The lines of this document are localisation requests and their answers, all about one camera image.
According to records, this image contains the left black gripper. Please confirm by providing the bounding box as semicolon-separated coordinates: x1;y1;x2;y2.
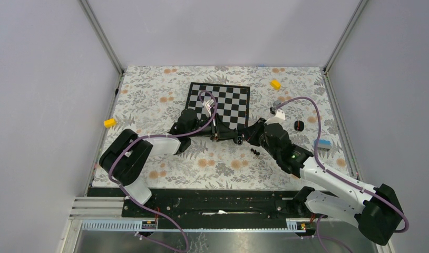
188;113;238;142

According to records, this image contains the black earbud charging case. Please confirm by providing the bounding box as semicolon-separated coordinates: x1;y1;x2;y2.
294;120;305;132

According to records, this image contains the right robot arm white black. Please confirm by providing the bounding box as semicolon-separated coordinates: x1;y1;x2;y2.
240;119;405;246

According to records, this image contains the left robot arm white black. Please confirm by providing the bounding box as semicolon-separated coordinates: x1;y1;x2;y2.
99;109;242;217

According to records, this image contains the black earbud pair lower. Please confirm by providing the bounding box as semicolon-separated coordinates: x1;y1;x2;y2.
250;149;260;155

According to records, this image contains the black white checkerboard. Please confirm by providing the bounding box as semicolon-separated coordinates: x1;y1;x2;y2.
186;82;250;130

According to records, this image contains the yellow block right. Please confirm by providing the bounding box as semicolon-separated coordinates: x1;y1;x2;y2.
270;80;281;90

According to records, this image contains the yellow block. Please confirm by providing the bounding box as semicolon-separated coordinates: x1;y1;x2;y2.
103;118;117;128
270;80;281;90

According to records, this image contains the blue grey lego block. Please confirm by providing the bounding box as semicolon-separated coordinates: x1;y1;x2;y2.
313;139;333;150

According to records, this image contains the floral patterned table mat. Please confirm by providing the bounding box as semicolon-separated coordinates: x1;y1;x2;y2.
102;66;350;190

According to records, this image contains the yellow block left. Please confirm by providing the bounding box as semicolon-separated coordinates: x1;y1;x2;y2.
103;118;117;128

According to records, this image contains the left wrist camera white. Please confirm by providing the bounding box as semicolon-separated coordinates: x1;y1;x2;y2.
202;99;215;118

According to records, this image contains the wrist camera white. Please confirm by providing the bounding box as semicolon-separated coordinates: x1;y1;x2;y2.
202;99;215;118
265;106;286;125

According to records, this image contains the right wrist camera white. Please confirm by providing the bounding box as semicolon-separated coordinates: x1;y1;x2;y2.
265;106;286;125

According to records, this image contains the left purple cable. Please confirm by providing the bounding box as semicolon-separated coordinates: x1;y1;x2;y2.
108;90;218;253

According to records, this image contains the purple cable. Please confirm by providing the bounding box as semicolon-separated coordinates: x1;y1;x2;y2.
108;90;218;253
275;96;410;253

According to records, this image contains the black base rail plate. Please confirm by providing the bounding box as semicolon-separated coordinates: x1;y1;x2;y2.
87;187;329;230

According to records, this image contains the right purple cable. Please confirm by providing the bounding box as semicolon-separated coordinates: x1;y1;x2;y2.
275;96;410;253

